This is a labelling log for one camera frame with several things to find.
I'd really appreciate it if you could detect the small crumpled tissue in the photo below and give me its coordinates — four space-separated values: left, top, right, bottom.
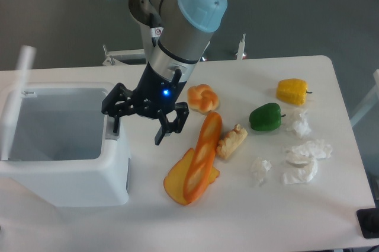
250 157 272 183

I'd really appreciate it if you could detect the knotted bread roll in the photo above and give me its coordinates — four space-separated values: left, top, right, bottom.
187 84 220 114

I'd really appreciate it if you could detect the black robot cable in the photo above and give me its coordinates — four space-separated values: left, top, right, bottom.
149 13 159 48

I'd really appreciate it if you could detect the grey trash can push button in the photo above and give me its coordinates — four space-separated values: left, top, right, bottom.
105 116 120 141

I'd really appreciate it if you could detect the crumpled tissue near pepper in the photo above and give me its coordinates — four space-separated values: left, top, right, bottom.
285 109 311 139

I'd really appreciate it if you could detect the beige pastry piece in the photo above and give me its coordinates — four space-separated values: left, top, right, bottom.
216 124 248 160

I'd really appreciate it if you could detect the white trash can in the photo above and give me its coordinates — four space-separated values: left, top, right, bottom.
1 82 130 207

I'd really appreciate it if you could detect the white trash can lid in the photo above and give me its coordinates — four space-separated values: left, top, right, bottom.
1 46 36 161

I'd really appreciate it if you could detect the large crumpled tissue right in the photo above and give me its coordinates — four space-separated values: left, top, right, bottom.
281 139 333 185

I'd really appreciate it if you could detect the orange baguette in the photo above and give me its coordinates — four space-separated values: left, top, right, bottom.
183 112 222 203

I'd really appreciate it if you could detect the green bell pepper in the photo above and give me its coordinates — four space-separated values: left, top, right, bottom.
249 103 285 132

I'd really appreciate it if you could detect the black device at edge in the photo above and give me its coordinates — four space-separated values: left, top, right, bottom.
356 208 378 239

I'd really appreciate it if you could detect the yellow bell pepper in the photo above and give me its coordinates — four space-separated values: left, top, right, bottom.
276 78 312 106

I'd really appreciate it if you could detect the white frame at right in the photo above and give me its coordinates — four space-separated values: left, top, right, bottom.
350 69 378 127

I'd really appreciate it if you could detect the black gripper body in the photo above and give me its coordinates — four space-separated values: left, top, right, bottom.
101 64 189 133

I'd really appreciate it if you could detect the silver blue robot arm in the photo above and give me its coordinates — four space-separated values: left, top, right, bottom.
101 0 227 144

